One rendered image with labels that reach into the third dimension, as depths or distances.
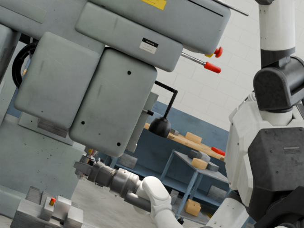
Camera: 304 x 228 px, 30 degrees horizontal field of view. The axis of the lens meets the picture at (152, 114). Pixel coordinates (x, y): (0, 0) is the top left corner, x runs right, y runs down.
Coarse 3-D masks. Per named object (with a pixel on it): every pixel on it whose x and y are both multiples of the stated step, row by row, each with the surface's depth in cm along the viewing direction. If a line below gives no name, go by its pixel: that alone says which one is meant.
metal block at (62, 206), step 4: (60, 196) 208; (56, 200) 208; (60, 200) 203; (64, 200) 205; (68, 200) 208; (56, 204) 203; (60, 204) 203; (64, 204) 203; (68, 204) 203; (56, 208) 203; (60, 208) 203; (64, 208) 203; (68, 208) 203; (56, 212) 203; (60, 212) 203; (64, 212) 203; (56, 216) 203; (60, 216) 203; (64, 216) 204
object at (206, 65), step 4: (184, 56) 178; (188, 56) 178; (192, 60) 178; (196, 60) 178; (200, 60) 179; (200, 64) 179; (204, 64) 179; (208, 64) 178; (212, 64) 179; (208, 68) 179; (212, 68) 179; (216, 68) 179; (220, 68) 180; (216, 72) 180
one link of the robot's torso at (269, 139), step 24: (240, 120) 156; (264, 120) 152; (288, 120) 153; (240, 144) 152; (264, 144) 148; (288, 144) 149; (240, 168) 156; (264, 168) 145; (288, 168) 144; (240, 192) 157; (264, 192) 144; (288, 192) 145
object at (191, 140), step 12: (24, 72) 760; (192, 144) 780; (108, 156) 832; (132, 156) 780; (216, 156) 784; (132, 168) 780; (144, 168) 830; (168, 180) 817; (204, 192) 851; (216, 192) 821; (216, 204) 799
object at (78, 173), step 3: (81, 159) 187; (84, 159) 187; (81, 162) 187; (84, 162) 187; (87, 162) 187; (90, 162) 187; (93, 162) 188; (90, 165) 187; (75, 171) 188; (78, 171) 187; (78, 174) 187; (81, 174) 187; (84, 174) 187; (84, 177) 187
